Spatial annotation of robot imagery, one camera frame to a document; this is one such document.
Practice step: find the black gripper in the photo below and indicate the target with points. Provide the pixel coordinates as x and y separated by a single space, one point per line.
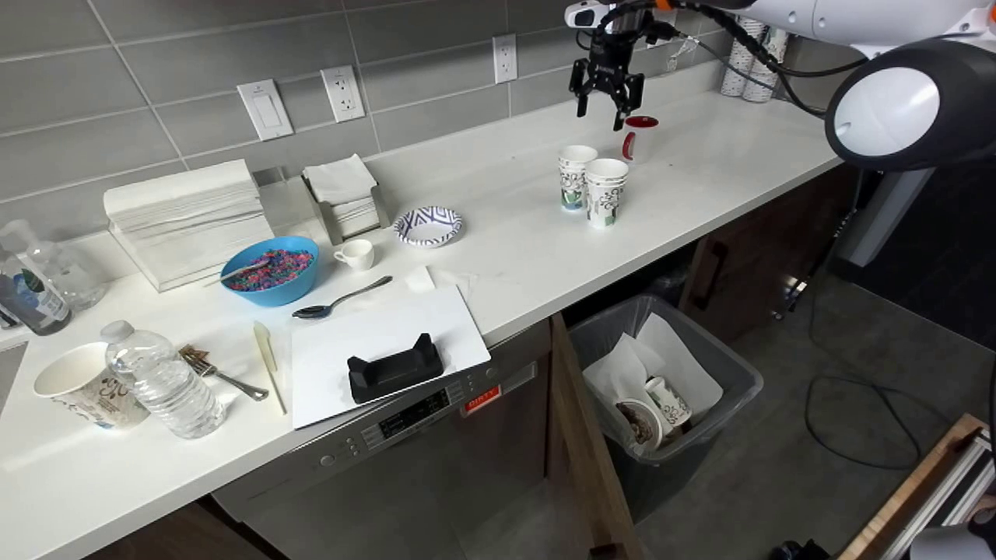
611 34

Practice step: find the patterned paper cup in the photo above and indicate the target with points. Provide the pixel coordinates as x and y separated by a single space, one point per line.
605 189
575 179

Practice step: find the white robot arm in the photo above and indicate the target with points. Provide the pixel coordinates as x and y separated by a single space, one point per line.
919 96

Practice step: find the stacked cups in corner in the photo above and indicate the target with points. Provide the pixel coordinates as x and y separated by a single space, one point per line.
746 74

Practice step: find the white mug red interior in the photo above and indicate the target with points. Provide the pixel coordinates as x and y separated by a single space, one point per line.
640 135

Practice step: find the patterned paper bowl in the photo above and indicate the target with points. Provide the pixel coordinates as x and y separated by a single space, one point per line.
432 226

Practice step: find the napkin holder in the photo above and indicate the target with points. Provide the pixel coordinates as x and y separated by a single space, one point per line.
344 195

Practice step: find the small white cup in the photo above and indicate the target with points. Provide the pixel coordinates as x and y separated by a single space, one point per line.
355 252

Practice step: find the white cutting board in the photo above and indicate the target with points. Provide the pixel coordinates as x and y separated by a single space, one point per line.
375 325

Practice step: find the grey trash bin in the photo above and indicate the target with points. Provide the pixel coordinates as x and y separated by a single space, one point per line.
664 389

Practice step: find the black holder object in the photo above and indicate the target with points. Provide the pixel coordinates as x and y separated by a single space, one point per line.
392 372

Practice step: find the metal spoon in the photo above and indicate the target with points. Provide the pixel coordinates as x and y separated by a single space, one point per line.
319 311

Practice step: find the blue bowl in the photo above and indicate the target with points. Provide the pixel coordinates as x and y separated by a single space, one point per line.
273 272

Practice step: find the open cabinet door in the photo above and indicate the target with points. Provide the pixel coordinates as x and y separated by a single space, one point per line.
596 488

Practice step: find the dishwasher front panel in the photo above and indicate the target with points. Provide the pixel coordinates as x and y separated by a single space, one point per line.
413 477

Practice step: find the wooden knife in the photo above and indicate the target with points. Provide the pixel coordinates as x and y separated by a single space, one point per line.
268 359

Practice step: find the metal fork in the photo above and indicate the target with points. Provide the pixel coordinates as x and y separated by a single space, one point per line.
205 368

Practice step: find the clear water bottle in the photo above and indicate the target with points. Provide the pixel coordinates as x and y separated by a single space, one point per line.
162 380

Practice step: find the large paper cup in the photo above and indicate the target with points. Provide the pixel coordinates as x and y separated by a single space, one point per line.
84 385

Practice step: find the glass soap container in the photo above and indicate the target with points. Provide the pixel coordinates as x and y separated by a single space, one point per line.
27 287

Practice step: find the wall outlet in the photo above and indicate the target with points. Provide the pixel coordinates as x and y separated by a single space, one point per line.
344 90

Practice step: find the wall light switch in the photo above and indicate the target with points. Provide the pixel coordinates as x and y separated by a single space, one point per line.
266 111

